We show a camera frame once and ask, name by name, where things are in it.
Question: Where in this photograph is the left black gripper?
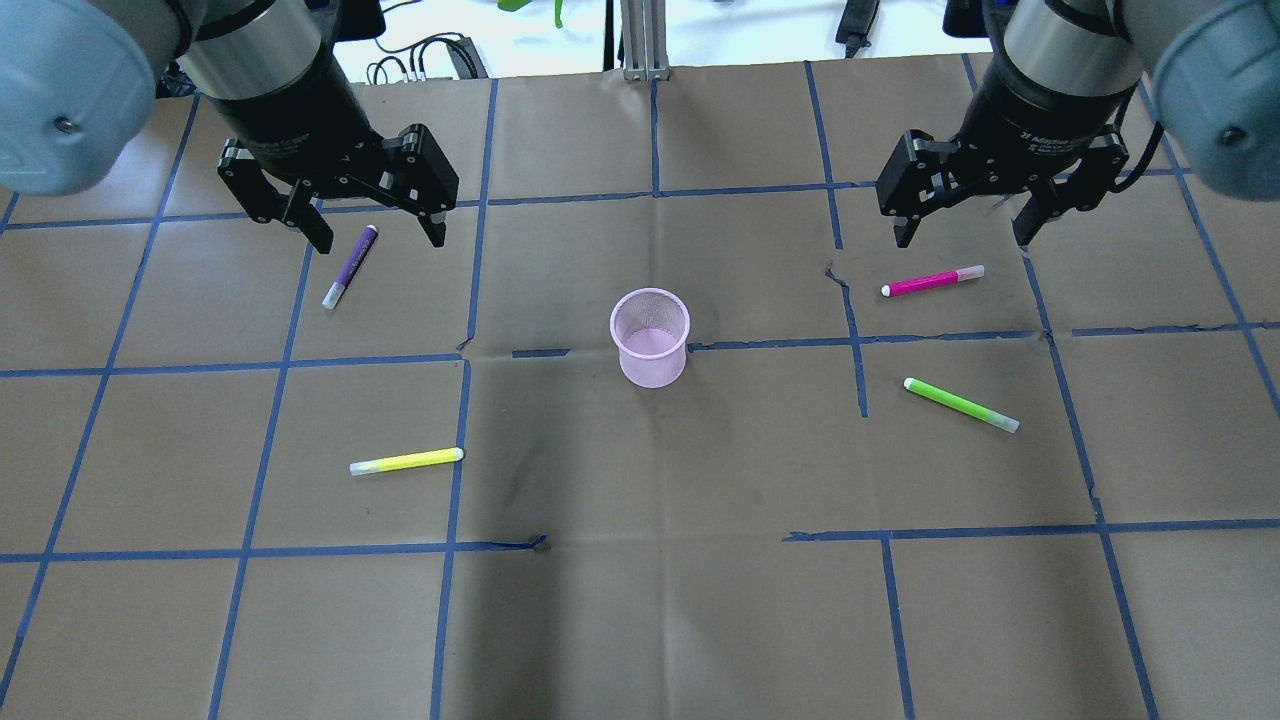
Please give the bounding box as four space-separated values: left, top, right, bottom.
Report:
218 49 460 255

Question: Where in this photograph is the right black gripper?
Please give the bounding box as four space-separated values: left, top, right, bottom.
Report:
876 55 1132 249

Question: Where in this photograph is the purple marker pen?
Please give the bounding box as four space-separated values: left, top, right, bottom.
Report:
321 224 379 311

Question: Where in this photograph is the pink marker pen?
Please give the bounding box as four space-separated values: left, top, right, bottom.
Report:
879 264 987 299

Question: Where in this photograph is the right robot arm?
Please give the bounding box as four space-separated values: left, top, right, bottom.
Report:
876 1 1279 249

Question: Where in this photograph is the pink mesh cup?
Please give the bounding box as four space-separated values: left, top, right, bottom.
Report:
608 288 691 389

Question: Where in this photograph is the green marker pen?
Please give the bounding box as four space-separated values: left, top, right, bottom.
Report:
902 377 1021 434

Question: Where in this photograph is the black power adapter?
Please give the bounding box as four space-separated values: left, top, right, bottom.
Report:
835 0 881 58

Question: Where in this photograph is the yellow marker pen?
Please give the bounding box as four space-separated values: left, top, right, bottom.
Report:
348 447 466 477

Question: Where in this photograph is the black cables bundle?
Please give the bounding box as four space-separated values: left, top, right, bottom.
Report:
365 32 489 86

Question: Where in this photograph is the aluminium frame post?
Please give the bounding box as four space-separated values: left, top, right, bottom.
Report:
620 0 671 82

